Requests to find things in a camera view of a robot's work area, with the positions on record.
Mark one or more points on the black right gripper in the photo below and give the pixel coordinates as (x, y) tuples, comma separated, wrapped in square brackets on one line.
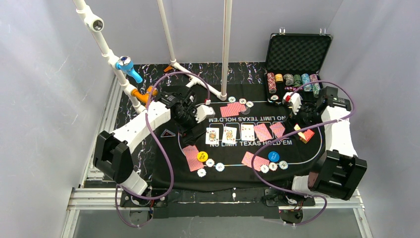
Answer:
[(302, 119)]

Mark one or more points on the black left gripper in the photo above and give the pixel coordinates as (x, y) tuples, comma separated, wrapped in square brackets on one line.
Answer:
[(189, 132)]

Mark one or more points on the red card player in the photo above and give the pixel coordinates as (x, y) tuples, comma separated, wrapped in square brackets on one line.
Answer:
[(257, 162), (191, 153)]

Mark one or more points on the jack of clubs card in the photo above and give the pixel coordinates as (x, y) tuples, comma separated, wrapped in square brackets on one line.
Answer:
[(212, 136)]

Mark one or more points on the playing card deck box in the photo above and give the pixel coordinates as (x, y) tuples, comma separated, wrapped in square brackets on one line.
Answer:
[(305, 134)]

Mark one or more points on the yellow big blind button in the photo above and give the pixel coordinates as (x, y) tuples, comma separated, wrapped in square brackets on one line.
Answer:
[(202, 156)]

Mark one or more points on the queen of hearts card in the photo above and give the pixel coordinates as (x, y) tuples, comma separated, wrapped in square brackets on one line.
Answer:
[(229, 135)]

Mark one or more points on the light blue chip row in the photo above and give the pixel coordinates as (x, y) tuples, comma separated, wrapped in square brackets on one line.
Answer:
[(283, 165), (220, 167)]

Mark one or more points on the red card mat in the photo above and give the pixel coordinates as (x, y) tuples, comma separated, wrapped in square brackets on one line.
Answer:
[(262, 132)]

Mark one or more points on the blue small blind button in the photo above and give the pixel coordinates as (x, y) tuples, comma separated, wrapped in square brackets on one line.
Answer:
[(273, 157)]

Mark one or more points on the clear dealer button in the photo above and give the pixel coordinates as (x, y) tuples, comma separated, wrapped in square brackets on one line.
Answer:
[(246, 111)]

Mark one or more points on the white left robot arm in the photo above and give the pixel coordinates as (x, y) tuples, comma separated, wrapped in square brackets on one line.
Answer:
[(113, 150)]

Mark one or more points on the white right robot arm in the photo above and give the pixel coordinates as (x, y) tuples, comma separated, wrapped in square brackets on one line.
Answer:
[(339, 170)]

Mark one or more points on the clear plastic card wedge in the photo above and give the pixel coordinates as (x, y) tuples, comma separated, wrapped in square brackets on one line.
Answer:
[(167, 133)]

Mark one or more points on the pink poker chip stack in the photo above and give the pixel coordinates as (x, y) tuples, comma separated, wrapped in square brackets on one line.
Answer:
[(315, 86)]

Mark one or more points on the light blue chip stack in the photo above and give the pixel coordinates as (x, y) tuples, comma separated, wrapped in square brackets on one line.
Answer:
[(306, 79)]

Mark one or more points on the green poker chip stack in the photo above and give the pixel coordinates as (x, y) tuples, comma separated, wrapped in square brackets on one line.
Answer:
[(297, 80)]

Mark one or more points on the grey poker chip stack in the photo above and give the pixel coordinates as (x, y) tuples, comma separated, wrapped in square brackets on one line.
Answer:
[(288, 79)]

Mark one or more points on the red poker chip stack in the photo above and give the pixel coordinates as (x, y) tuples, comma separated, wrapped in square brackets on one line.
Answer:
[(271, 83)]

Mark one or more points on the yellow poker chip stack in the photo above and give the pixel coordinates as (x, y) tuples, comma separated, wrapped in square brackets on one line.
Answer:
[(279, 78)]

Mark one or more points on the black poker table mat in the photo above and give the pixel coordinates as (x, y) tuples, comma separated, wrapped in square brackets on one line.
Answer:
[(299, 156)]

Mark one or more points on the black poker chip case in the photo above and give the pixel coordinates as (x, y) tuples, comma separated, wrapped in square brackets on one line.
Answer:
[(291, 53)]

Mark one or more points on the orange plastic faucet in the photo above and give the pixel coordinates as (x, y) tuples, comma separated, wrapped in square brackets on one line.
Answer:
[(142, 95)]

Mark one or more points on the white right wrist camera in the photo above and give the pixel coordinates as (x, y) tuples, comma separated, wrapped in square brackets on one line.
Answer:
[(292, 100)]

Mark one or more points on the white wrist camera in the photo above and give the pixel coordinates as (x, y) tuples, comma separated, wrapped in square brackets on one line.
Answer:
[(292, 100), (204, 112)]

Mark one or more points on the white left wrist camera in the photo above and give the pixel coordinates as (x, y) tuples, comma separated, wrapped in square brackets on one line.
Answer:
[(204, 112)]

